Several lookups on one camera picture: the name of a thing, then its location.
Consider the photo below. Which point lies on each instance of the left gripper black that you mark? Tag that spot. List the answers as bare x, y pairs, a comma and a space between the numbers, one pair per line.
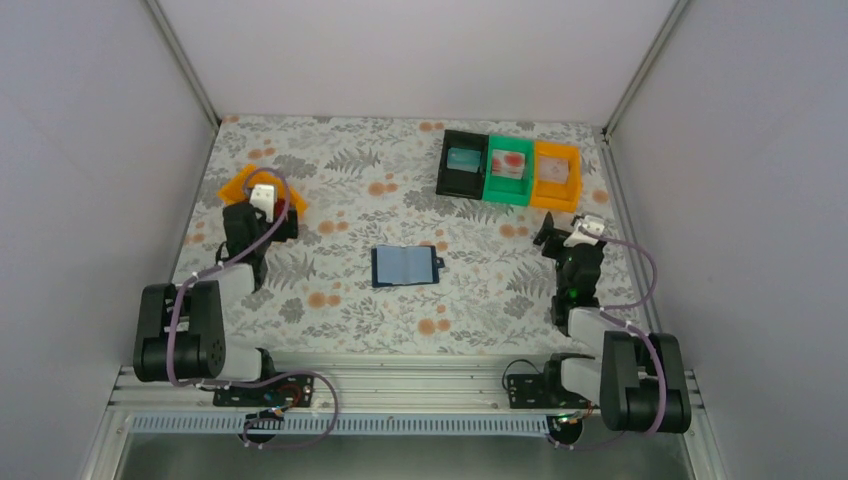
279, 221

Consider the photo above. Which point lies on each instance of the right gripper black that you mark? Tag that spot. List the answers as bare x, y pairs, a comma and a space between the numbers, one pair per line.
559, 239

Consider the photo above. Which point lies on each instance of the blue leather card holder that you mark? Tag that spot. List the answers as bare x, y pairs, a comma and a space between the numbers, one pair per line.
394, 266

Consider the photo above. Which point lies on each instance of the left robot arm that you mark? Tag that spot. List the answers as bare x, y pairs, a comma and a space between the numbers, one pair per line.
180, 333

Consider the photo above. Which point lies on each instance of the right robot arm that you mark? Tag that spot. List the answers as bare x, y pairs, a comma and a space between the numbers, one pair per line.
635, 378

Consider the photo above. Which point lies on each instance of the pale card stack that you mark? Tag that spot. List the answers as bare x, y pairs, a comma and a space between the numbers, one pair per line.
553, 170

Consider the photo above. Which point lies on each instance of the white red card stack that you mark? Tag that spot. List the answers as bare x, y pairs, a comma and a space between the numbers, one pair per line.
508, 164

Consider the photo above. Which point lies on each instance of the teal card stack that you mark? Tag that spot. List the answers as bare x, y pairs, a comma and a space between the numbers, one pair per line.
463, 159

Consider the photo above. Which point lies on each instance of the orange bin left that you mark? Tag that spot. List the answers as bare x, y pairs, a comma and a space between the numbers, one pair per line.
238, 189

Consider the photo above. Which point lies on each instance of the orange bin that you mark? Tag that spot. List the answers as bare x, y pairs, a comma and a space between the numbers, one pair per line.
563, 198
238, 189

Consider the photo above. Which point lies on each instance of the orange bin right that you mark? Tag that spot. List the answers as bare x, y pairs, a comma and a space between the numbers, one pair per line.
563, 198

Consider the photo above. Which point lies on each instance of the green bin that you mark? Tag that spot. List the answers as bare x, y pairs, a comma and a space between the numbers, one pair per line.
504, 190

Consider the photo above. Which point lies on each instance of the floral table mat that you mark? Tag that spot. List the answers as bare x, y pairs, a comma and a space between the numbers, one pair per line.
369, 182

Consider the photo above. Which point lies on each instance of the black bin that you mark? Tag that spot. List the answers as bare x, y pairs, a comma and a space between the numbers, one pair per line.
457, 183

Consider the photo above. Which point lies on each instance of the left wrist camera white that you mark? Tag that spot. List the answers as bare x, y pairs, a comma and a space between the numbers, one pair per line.
264, 197

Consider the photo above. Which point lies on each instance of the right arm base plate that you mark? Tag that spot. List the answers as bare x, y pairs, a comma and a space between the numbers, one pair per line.
533, 391

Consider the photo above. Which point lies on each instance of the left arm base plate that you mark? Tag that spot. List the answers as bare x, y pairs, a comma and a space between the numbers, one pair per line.
290, 391

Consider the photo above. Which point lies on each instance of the aluminium mounting rail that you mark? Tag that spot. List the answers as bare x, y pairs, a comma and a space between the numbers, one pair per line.
365, 383

